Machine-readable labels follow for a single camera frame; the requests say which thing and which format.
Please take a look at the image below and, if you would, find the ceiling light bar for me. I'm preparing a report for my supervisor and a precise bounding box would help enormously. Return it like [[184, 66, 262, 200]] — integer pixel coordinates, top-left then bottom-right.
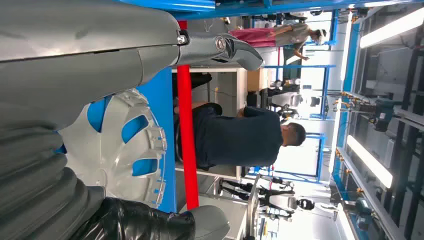
[[359, 6, 424, 50], [346, 134, 394, 190]]

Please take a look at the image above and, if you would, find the red barrier belt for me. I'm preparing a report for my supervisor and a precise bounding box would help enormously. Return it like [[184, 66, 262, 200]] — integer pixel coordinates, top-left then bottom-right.
[[176, 20, 200, 211]]

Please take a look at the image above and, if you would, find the teal hanging power tool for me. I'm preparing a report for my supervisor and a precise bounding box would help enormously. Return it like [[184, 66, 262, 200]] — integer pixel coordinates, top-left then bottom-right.
[[367, 97, 403, 133], [344, 197, 375, 231]]

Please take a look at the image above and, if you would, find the cardboard box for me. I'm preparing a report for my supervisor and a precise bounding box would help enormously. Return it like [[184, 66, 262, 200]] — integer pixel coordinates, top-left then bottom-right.
[[246, 68, 270, 93]]

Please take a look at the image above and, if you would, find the person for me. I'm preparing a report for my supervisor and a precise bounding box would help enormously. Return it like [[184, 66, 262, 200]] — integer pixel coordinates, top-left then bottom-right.
[[228, 22, 328, 62], [173, 101, 307, 171]]

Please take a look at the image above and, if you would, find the black white humanoid robot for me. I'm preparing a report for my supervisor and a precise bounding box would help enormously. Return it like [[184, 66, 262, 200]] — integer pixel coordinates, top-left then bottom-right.
[[219, 178, 316, 222]]

